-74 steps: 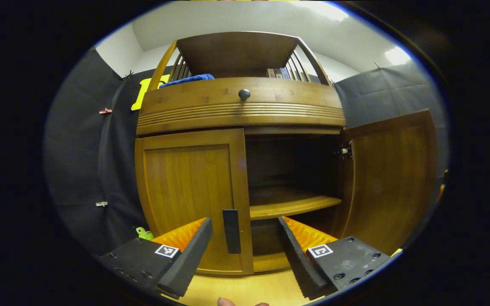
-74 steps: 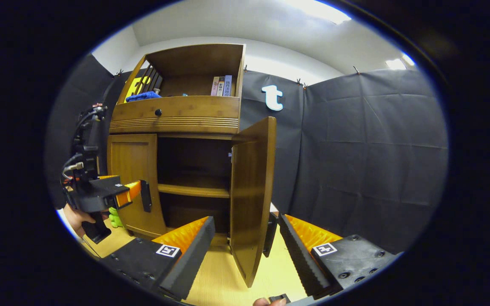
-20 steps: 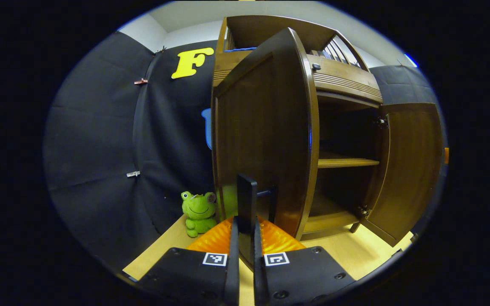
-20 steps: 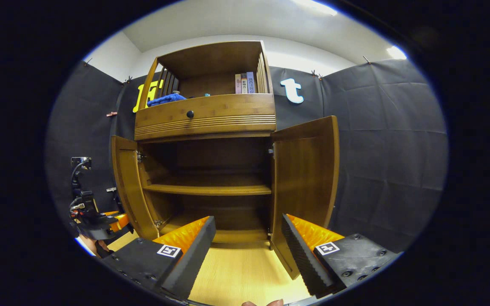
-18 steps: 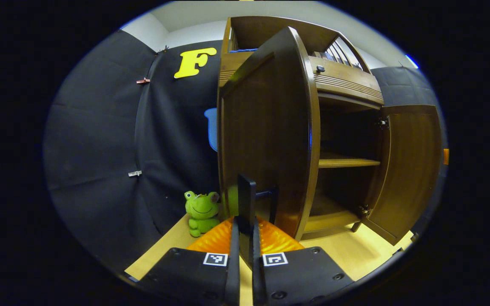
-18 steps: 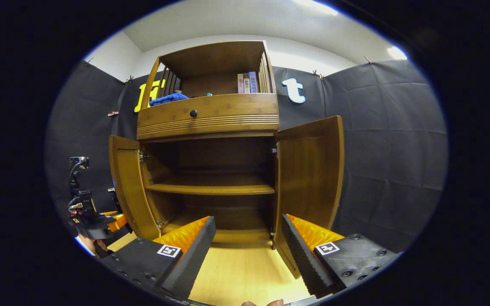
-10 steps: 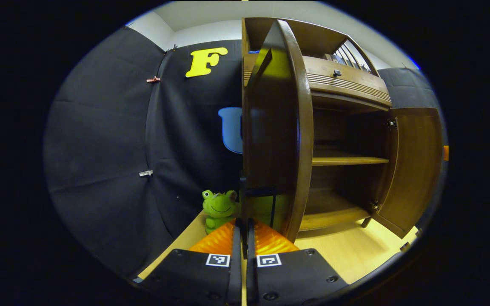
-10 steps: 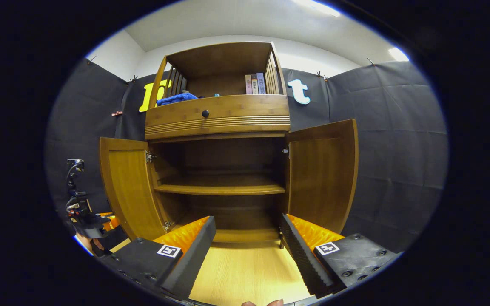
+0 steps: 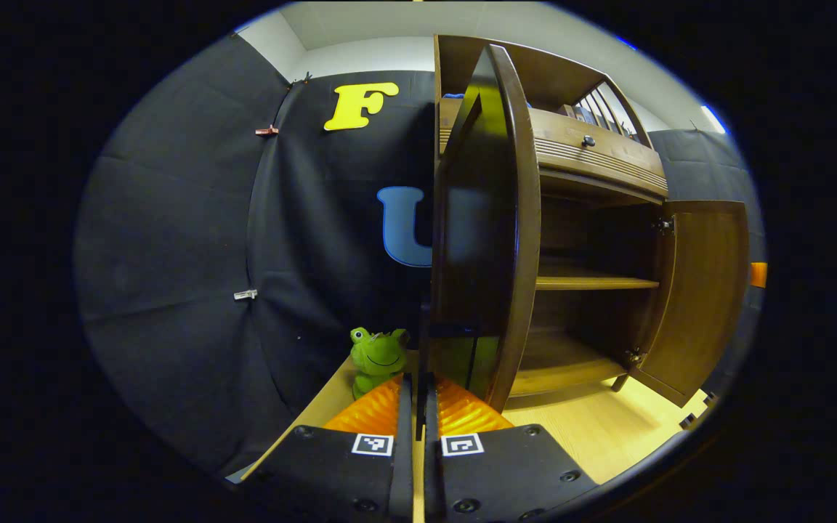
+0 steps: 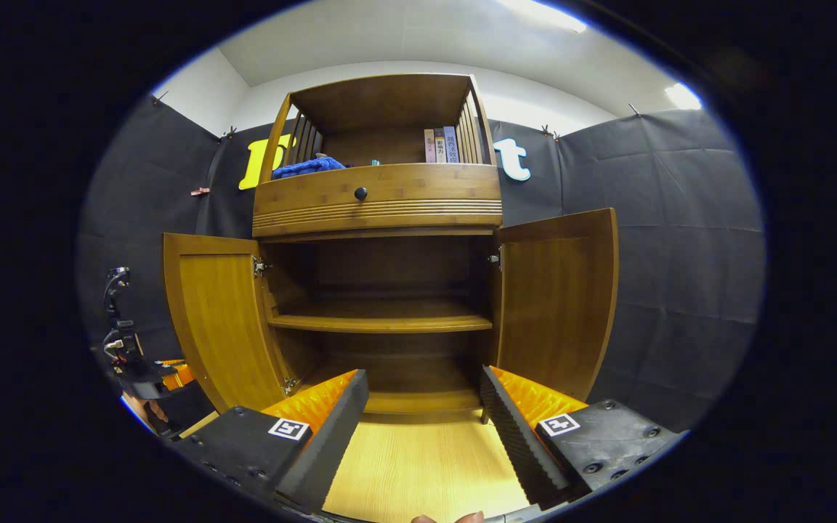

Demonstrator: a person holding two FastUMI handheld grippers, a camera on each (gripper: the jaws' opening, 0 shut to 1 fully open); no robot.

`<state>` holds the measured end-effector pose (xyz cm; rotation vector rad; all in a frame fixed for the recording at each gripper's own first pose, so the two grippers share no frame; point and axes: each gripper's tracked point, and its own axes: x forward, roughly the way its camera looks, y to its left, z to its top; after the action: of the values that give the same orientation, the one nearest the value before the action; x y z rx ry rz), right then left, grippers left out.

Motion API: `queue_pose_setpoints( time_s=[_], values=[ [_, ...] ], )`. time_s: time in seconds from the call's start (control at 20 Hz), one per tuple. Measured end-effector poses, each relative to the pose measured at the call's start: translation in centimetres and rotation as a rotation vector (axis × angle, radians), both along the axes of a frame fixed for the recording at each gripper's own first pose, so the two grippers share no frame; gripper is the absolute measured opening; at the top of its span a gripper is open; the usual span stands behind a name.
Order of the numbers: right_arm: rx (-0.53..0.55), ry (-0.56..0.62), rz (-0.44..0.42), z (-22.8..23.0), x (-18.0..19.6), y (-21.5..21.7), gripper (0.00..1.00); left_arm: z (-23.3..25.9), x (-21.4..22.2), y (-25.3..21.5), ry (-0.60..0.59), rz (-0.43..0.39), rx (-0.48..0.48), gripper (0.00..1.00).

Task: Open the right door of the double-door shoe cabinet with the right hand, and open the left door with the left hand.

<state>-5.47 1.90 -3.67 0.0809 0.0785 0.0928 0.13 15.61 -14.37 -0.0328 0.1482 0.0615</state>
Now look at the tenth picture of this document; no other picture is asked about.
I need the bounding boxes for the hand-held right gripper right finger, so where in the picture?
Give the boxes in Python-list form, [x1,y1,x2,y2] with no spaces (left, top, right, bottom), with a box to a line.
[480,365,683,511]

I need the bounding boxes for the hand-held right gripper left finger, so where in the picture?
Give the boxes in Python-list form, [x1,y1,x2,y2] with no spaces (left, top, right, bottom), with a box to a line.
[175,369,370,513]

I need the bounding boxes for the wooden shoe cabinet door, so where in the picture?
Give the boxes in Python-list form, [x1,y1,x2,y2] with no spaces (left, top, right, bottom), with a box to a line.
[163,232,290,414]
[490,208,620,402]

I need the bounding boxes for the wooden inner cabinet shelf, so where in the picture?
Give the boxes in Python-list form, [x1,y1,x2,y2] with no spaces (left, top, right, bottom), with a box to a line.
[267,298,494,334]

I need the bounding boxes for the wooden cabinet drawer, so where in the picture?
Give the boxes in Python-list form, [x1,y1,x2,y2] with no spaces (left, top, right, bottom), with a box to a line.
[252,162,504,239]

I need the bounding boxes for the blue cloth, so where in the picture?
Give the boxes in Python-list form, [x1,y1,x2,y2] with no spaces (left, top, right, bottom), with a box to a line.
[272,155,347,180]

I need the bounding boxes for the black backdrop cloth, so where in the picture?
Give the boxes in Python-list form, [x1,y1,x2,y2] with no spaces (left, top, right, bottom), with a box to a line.
[76,94,767,434]

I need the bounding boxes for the small ceiling light panel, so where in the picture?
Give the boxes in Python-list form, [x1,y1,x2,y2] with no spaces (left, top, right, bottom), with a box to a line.
[664,82,703,111]

